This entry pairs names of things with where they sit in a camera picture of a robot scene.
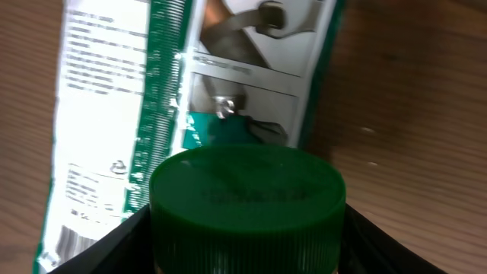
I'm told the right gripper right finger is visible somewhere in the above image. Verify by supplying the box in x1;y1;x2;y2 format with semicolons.
338;205;446;274

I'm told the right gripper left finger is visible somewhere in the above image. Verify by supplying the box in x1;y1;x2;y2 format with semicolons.
53;205;152;274

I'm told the green lid glass jar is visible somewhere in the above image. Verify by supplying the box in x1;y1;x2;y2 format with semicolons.
149;145;346;274

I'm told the green 3M gloves package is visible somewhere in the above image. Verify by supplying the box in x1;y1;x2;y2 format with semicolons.
33;1;344;273

